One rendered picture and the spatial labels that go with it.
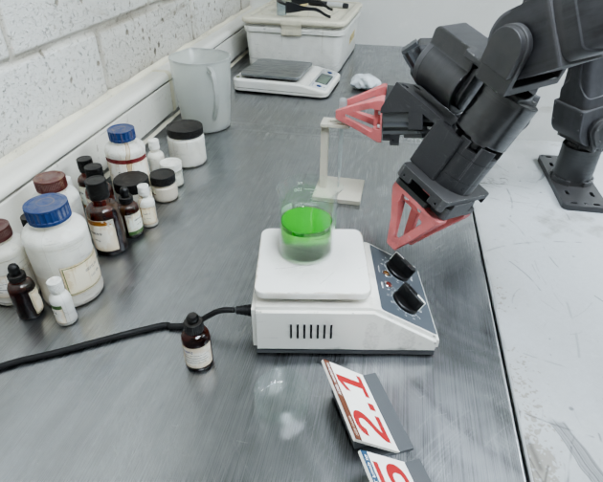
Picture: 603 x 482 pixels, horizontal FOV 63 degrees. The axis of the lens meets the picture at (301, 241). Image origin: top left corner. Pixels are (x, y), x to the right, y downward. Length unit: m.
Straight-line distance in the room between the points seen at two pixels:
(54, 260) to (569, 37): 0.55
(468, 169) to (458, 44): 0.12
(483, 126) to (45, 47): 0.67
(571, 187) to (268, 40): 0.95
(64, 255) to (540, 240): 0.65
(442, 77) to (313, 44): 1.00
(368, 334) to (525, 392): 0.17
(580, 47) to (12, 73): 0.70
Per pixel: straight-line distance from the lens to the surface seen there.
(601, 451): 0.55
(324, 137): 0.80
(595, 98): 0.90
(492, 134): 0.51
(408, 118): 0.55
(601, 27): 0.45
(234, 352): 0.56
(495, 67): 0.47
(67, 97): 0.93
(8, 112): 0.82
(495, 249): 0.76
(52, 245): 0.61
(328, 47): 1.50
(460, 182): 0.52
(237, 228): 0.75
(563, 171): 0.96
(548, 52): 0.46
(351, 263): 0.53
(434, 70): 0.54
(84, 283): 0.64
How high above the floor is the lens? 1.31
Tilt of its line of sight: 35 degrees down
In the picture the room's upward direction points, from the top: 1 degrees clockwise
